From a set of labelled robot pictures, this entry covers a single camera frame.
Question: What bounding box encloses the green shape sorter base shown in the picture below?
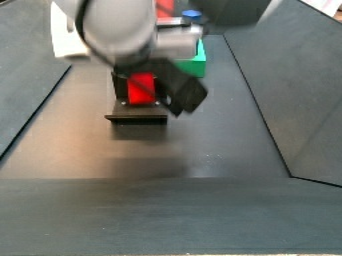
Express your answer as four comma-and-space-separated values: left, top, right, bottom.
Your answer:
174, 40, 208, 78

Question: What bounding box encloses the black curved cradle block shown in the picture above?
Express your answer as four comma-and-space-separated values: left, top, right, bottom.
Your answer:
105, 99, 169, 124

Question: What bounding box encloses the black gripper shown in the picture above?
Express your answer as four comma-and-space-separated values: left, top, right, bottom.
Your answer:
113, 58, 209, 116

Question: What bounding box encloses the dull red large cylinder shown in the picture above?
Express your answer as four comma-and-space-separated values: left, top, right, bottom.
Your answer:
156, 0, 176, 18

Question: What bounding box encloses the bright red round cylinder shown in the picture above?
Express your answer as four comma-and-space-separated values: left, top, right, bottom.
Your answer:
128, 73, 156, 105

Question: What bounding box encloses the blue hexagonal peg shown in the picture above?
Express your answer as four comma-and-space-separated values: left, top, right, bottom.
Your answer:
182, 10, 202, 19

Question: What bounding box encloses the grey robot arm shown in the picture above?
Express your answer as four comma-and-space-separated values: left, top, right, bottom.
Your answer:
53, 0, 208, 115

